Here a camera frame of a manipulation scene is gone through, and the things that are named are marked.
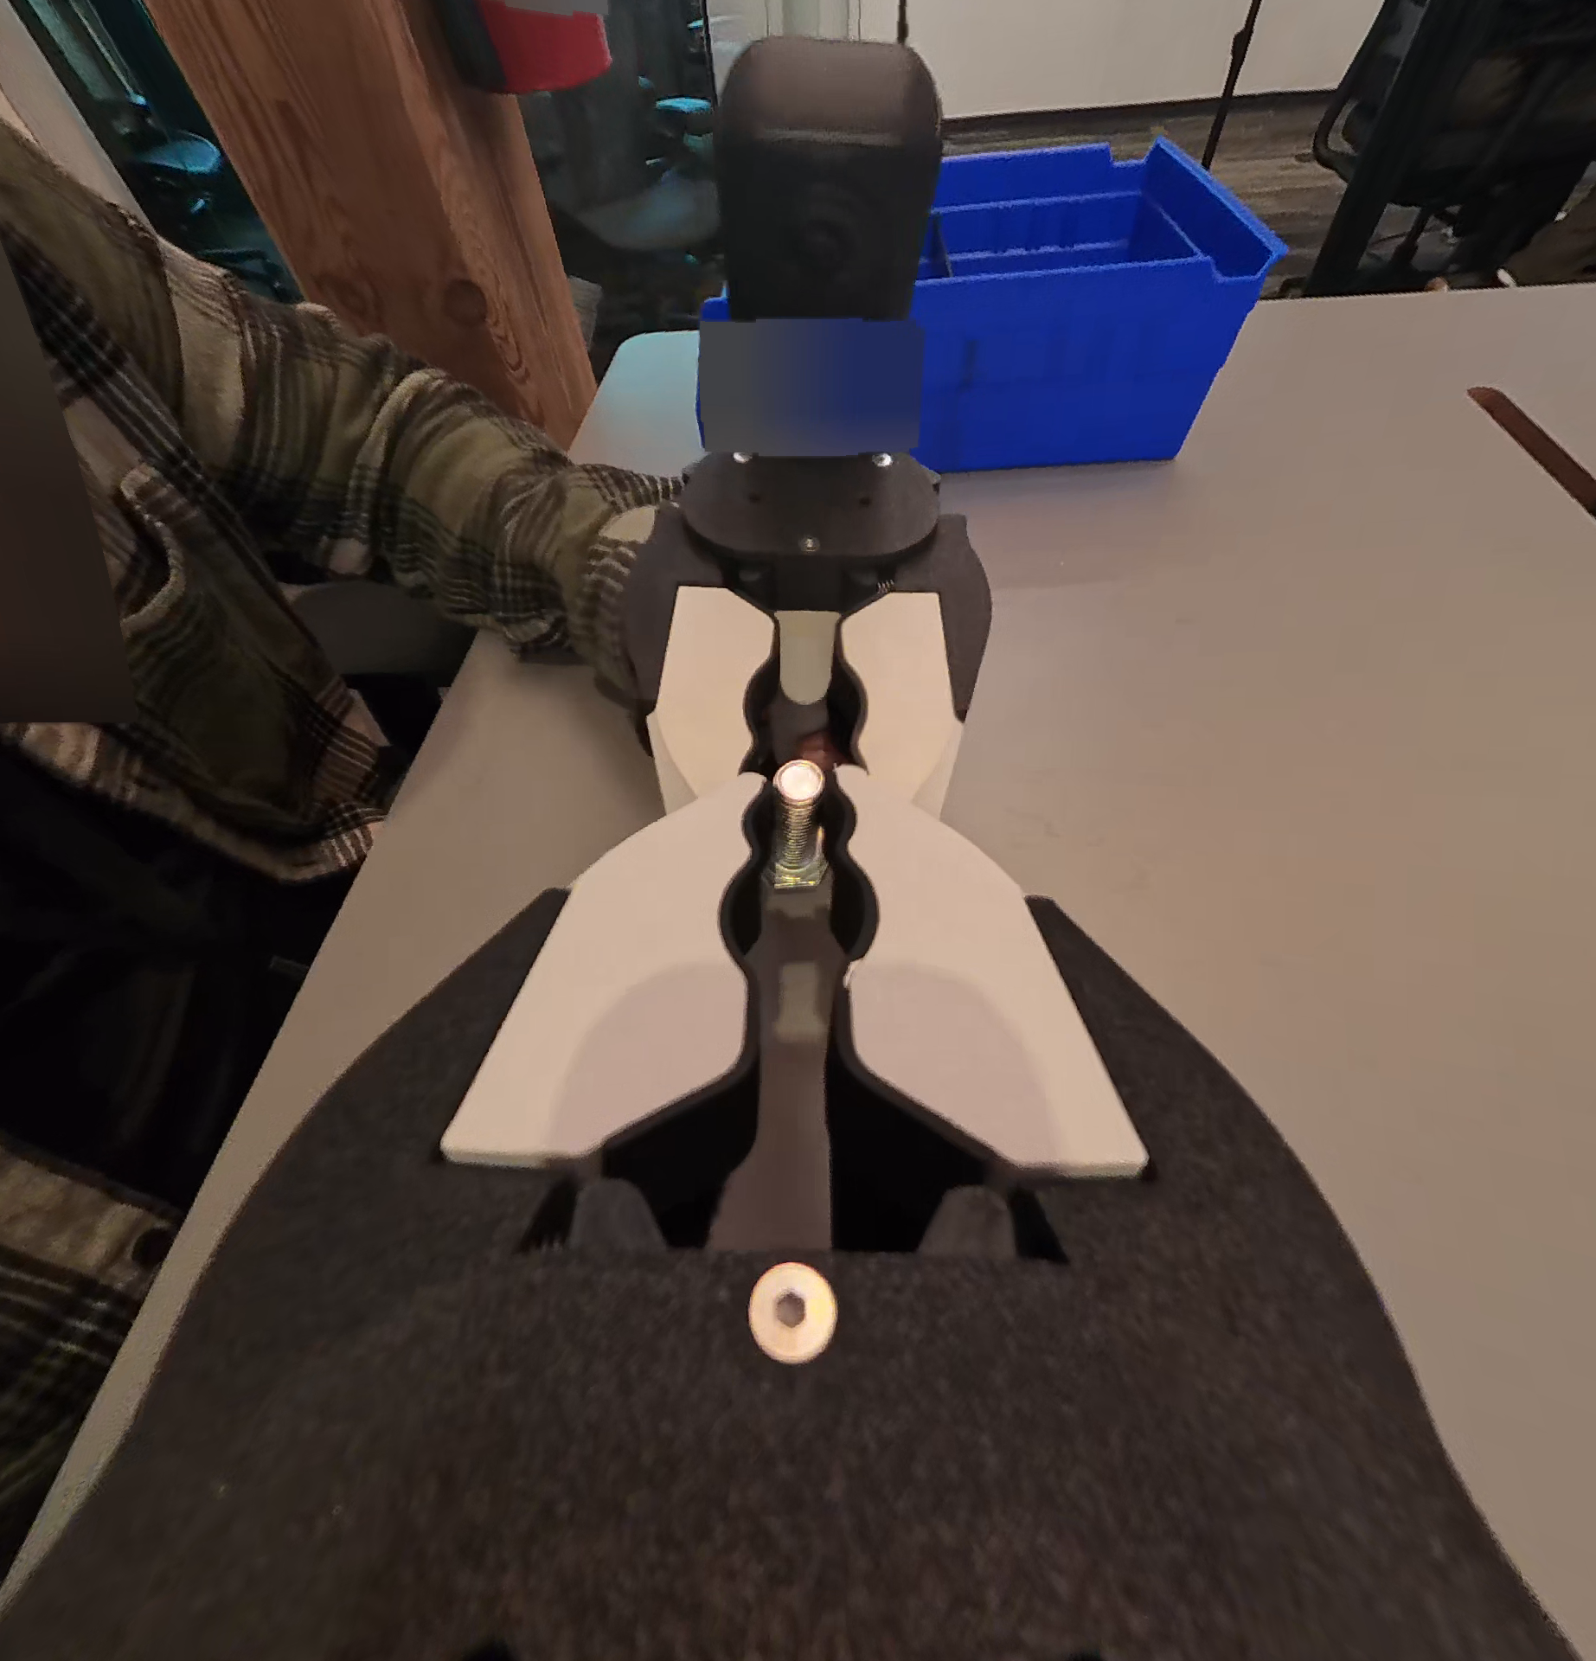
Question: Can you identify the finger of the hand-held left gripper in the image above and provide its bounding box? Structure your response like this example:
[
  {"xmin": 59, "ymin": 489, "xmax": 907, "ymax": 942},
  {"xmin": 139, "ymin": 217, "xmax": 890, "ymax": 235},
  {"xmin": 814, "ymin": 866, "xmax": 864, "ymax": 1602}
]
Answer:
[
  {"xmin": 647, "ymin": 582, "xmax": 782, "ymax": 814},
  {"xmin": 836, "ymin": 589, "xmax": 971, "ymax": 825}
]

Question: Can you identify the person's left forearm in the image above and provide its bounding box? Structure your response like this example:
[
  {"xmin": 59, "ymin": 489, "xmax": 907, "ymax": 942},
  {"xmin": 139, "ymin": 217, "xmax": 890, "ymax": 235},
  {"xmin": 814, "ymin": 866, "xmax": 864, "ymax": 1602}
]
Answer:
[{"xmin": 265, "ymin": 297, "xmax": 686, "ymax": 709}]

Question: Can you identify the blue plastic bin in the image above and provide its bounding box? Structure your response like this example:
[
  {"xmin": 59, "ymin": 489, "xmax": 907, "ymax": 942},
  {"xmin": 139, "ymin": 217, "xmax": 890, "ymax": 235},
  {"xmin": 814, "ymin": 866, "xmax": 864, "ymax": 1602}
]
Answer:
[{"xmin": 694, "ymin": 134, "xmax": 1290, "ymax": 475}]

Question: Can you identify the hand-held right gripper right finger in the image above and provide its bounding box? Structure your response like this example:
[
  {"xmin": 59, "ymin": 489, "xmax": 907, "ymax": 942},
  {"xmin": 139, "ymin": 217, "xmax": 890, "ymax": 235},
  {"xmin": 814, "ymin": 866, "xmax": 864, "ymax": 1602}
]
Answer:
[{"xmin": 817, "ymin": 773, "xmax": 1153, "ymax": 1250}]

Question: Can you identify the silver hex bolt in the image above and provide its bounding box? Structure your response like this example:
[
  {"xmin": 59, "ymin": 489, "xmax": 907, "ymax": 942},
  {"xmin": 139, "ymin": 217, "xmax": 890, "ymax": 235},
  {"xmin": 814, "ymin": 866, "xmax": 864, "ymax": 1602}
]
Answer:
[{"xmin": 769, "ymin": 757, "xmax": 827, "ymax": 871}]

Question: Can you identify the teal office chair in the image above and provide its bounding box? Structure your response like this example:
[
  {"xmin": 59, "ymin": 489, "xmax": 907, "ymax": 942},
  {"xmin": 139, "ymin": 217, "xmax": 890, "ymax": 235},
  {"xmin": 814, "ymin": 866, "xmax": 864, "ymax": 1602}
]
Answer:
[
  {"xmin": 102, "ymin": 96, "xmax": 300, "ymax": 302},
  {"xmin": 576, "ymin": 93, "xmax": 724, "ymax": 259}
]

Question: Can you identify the person's black undershirt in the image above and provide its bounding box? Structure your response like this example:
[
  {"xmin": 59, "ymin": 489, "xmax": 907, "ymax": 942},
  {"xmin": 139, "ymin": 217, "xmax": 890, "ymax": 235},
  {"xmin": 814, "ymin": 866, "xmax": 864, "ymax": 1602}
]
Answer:
[{"xmin": 0, "ymin": 726, "xmax": 403, "ymax": 1214}]

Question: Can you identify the person in plaid shirt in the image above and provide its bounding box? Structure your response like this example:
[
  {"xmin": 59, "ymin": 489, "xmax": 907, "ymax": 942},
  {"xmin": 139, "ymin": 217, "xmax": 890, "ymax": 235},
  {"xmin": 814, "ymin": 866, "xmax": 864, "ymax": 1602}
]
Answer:
[{"xmin": 0, "ymin": 89, "xmax": 403, "ymax": 1598}]

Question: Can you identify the red and black wall box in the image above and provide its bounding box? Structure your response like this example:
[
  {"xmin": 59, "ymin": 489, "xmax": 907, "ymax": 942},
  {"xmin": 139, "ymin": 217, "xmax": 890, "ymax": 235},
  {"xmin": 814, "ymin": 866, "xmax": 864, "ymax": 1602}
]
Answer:
[{"xmin": 440, "ymin": 0, "xmax": 613, "ymax": 95}]

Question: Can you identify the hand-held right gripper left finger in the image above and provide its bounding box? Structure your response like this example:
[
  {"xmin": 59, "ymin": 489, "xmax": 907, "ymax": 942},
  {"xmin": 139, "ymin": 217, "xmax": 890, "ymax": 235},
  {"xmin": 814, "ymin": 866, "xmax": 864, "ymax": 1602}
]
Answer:
[{"xmin": 440, "ymin": 771, "xmax": 769, "ymax": 1250}]

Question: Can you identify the wooden pillar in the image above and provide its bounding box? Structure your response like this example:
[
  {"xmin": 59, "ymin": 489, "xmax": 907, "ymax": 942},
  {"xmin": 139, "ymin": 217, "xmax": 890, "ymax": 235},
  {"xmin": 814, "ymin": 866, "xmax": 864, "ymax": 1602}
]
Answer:
[{"xmin": 142, "ymin": 0, "xmax": 601, "ymax": 449}]

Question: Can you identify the black office chair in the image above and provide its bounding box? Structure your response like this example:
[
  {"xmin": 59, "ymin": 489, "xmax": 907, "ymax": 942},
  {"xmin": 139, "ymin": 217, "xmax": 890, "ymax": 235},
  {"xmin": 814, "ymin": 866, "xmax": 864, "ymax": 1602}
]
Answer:
[{"xmin": 1310, "ymin": 0, "xmax": 1596, "ymax": 297}]

